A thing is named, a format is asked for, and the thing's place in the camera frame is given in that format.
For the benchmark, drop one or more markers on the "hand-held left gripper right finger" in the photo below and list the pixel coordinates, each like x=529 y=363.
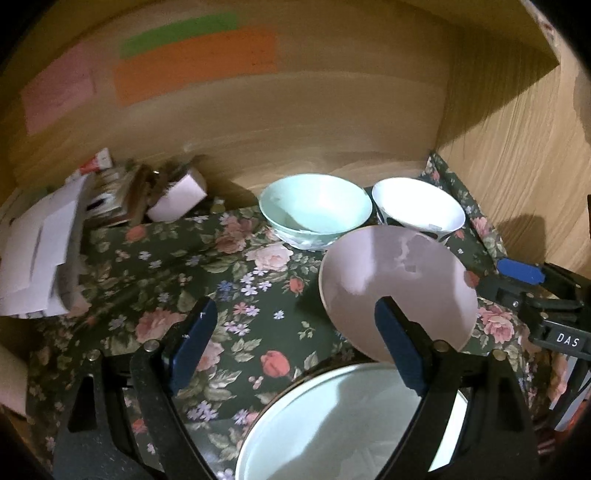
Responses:
x=401 y=350

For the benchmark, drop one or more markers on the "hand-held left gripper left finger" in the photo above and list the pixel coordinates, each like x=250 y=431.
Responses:
x=194 y=341

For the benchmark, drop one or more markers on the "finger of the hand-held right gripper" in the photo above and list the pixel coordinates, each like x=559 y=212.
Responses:
x=519 y=271
x=508 y=293

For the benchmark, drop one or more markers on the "pink bowl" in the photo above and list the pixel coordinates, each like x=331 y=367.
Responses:
x=369 y=277

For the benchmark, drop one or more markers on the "green plate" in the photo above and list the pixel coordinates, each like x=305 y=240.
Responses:
x=323 y=429

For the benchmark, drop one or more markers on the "white bowl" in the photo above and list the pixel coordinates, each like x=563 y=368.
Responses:
x=415 y=207

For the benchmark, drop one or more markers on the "green bowl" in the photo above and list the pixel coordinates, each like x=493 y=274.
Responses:
x=314 y=207

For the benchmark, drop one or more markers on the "dark floral tablecloth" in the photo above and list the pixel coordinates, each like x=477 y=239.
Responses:
x=258 y=332

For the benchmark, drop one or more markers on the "small white box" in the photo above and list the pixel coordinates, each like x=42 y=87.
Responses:
x=178 y=198

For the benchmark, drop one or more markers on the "stack of small cards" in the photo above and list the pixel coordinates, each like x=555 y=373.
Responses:
x=120 y=194

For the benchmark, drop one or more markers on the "white folded cardboard boxes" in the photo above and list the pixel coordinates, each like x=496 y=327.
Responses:
x=32 y=249

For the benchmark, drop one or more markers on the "red and white tube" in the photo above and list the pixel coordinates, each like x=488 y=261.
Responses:
x=94 y=161

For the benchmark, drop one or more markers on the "orange sticky note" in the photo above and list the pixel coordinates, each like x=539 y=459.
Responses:
x=194 y=67

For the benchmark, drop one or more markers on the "pink sticky note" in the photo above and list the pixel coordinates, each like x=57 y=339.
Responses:
x=55 y=92

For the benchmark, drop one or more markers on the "green sticky note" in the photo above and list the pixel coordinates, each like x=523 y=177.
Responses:
x=180 y=34

